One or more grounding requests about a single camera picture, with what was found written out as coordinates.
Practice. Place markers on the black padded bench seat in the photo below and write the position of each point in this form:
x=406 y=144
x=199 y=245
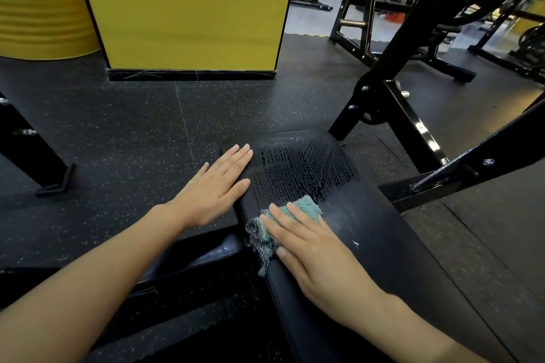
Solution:
x=383 y=248

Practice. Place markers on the person's right middle finger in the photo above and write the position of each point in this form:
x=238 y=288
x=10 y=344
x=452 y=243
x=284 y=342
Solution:
x=305 y=220

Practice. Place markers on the person's right forearm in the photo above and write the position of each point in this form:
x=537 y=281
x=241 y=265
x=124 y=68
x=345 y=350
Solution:
x=417 y=333

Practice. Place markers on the black squat rack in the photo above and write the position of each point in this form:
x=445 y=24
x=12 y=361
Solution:
x=366 y=1

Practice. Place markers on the person's right hand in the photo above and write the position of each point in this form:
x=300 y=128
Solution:
x=323 y=265

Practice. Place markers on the person's left little finger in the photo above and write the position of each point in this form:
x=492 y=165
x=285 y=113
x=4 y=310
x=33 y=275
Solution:
x=203 y=170

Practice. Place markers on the yellow metal barrel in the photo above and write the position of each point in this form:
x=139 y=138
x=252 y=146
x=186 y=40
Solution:
x=38 y=9

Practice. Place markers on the person's left forearm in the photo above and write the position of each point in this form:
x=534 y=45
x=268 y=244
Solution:
x=85 y=290

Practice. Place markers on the person's left thumb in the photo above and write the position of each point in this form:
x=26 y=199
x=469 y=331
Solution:
x=238 y=189

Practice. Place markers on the person's right thumb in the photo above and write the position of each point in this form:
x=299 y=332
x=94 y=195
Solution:
x=288 y=263

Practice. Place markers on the yellow pillar with black base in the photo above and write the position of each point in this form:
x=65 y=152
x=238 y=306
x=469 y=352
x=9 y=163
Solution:
x=187 y=9

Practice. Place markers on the person's left hand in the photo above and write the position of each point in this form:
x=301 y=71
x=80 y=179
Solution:
x=208 y=197

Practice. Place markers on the person's left middle finger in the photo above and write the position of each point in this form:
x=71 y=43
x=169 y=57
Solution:
x=239 y=156

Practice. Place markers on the teal and grey cleaning cloth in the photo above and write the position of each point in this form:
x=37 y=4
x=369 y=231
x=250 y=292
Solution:
x=306 y=205

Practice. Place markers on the small red object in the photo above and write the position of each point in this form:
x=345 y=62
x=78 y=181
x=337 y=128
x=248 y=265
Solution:
x=394 y=17

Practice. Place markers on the black steel bench machine frame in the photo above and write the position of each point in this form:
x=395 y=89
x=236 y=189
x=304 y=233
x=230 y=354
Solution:
x=425 y=18

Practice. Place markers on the black steel machine leg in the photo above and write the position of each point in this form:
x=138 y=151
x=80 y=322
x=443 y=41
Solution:
x=30 y=145

